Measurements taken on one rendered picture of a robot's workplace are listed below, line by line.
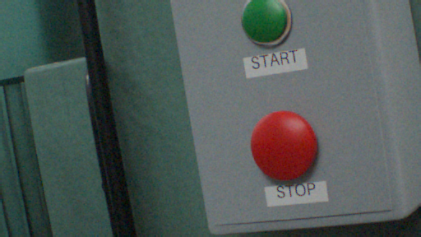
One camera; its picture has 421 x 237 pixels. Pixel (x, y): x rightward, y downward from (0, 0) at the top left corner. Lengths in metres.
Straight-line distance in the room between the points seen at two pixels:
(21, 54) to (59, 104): 0.06
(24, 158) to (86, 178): 0.07
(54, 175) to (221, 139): 0.21
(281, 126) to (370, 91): 0.04
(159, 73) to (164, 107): 0.02
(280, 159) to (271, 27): 0.06
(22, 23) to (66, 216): 0.14
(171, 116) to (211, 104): 0.09
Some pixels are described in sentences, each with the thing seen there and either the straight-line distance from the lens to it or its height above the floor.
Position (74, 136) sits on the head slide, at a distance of 0.58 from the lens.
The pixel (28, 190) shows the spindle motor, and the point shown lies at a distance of 0.64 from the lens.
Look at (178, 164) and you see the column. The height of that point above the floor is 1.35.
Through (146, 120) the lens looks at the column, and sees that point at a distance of 0.50.
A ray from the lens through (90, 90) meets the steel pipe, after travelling 0.49.
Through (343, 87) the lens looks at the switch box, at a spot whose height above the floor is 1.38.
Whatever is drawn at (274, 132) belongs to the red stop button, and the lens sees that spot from 0.38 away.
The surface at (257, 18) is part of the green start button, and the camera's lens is 0.39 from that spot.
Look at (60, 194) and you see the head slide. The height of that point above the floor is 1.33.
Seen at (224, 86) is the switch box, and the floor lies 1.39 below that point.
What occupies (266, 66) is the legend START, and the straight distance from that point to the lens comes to 0.39.
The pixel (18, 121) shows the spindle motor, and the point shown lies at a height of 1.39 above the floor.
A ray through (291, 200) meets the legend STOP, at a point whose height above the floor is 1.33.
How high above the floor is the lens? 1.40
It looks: 3 degrees down
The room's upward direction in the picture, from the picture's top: 10 degrees counter-clockwise
